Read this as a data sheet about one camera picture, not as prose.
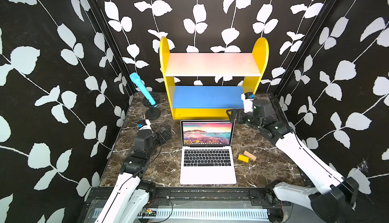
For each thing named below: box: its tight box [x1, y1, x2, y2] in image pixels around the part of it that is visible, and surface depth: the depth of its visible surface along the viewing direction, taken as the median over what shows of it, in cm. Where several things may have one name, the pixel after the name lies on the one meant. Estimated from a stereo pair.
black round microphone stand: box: [145, 104, 161, 121], surface depth 109 cm
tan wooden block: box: [243, 150, 257, 162], surface depth 90 cm
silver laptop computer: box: [179, 120, 237, 185], surface depth 86 cm
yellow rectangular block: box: [238, 154, 250, 164], surface depth 88 cm
